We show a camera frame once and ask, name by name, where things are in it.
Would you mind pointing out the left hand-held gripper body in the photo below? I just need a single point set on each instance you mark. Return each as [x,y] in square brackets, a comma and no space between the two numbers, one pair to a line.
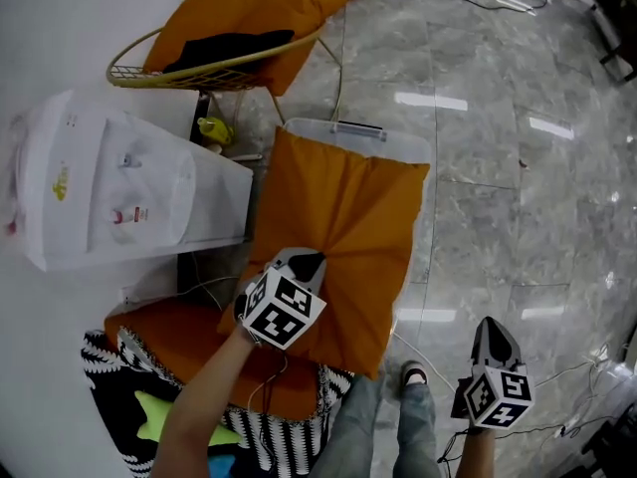
[278,311]

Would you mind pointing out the black cloth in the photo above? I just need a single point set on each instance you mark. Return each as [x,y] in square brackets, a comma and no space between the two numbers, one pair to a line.
[224,48]

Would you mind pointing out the person's left forearm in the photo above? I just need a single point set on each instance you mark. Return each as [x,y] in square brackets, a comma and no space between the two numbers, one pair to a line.
[199,406]

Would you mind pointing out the person's right shoe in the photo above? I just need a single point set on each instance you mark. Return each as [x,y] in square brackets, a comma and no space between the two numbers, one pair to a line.
[414,372]

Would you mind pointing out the white water dispenser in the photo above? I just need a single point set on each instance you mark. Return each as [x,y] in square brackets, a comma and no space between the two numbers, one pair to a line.
[149,192]

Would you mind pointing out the person's right leg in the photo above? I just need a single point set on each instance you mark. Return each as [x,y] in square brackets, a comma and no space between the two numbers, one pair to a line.
[418,431]

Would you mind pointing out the person's left leg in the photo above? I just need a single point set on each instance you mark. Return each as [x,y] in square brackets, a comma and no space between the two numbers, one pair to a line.
[353,431]

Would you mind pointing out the orange sofa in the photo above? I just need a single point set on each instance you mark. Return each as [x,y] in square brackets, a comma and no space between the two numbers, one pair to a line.
[174,336]

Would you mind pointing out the green star pillow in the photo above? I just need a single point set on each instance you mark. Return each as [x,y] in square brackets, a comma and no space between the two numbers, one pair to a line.
[154,416]

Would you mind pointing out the dark brown desk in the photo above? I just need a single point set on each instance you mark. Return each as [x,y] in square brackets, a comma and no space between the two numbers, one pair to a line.
[612,13]

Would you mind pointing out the clear plastic storage bin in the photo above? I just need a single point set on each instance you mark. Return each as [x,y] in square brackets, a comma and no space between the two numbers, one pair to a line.
[398,147]

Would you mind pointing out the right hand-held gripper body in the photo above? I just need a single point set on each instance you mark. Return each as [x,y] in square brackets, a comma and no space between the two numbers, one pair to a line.
[497,399]

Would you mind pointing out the person's leg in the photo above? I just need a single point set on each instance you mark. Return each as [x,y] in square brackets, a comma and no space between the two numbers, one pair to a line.
[353,431]
[418,431]

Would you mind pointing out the blue star pillow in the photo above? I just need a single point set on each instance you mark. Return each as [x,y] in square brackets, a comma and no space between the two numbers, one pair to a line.
[221,466]

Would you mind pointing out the person's right forearm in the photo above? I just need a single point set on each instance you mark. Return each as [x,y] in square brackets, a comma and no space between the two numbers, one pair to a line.
[478,453]

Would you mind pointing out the black white striped sofa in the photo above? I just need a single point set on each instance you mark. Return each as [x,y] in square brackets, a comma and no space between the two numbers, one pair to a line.
[114,391]

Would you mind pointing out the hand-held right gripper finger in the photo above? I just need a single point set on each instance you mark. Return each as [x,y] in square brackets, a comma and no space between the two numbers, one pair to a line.
[480,354]
[505,354]

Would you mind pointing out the clear water jug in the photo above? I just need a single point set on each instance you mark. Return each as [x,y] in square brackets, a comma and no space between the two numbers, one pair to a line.
[12,177]

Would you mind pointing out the yellow spray bottle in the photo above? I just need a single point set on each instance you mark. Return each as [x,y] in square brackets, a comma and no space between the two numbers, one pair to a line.
[216,130]

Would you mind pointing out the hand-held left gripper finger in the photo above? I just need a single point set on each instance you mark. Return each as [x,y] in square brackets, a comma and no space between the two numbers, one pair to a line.
[318,279]
[298,259]

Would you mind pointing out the orange square cushion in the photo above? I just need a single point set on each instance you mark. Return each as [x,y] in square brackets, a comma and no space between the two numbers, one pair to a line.
[348,207]

